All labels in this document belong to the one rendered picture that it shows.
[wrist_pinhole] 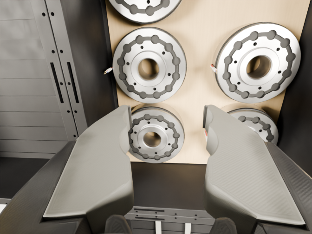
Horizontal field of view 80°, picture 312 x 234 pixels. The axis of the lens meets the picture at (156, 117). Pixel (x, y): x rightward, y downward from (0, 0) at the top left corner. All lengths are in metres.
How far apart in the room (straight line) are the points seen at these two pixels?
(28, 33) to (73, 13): 0.14
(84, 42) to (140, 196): 0.23
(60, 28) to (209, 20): 0.18
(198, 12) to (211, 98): 0.12
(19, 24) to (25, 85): 0.09
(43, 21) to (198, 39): 0.19
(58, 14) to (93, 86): 0.09
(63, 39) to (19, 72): 0.19
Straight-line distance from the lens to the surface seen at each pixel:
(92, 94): 0.25
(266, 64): 0.30
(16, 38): 0.38
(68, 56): 0.22
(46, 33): 0.23
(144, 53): 0.26
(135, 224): 0.52
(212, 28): 0.29
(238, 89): 0.28
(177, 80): 0.26
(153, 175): 0.35
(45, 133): 0.42
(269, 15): 0.31
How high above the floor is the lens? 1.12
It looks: 64 degrees down
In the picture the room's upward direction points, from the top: 167 degrees counter-clockwise
